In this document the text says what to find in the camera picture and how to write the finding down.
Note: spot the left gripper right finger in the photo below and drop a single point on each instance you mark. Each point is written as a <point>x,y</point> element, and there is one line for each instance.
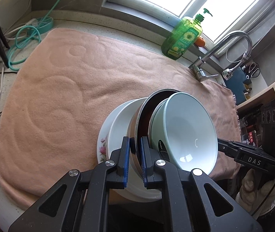
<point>192,201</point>

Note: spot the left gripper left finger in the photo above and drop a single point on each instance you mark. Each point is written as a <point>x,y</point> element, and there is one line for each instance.
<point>79,200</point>

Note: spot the large floral white plate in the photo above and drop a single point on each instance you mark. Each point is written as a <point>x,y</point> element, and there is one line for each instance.
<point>135,190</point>

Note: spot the light blue ceramic bowl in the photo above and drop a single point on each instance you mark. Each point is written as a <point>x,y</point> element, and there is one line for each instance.
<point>190,134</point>

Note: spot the large stainless steel bowl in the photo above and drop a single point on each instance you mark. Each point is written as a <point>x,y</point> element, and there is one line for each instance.
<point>139,125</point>

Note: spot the medium pink-flower white plate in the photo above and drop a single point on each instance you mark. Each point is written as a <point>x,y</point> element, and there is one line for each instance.
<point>103,150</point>

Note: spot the small white plate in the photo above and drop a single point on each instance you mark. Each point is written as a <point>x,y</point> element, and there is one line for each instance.
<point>121,124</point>

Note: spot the red-rimmed steel bowl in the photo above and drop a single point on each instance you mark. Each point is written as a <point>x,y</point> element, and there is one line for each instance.
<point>156,126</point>

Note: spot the right gloved hand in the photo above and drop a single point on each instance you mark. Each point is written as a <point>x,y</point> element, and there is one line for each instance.
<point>250,197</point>

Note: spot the black scissors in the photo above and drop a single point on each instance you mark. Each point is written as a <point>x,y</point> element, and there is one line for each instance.
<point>252,70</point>

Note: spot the pull-out spray head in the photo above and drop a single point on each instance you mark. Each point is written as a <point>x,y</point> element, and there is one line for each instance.
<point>228,73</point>

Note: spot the pink towel mat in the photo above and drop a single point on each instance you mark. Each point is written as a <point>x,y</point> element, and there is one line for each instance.
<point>66,89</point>

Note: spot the orange tangerine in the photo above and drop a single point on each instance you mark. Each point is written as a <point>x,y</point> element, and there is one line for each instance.
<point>200,42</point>

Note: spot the green dish soap bottle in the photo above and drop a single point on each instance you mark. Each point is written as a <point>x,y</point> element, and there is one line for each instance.
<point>183,35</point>

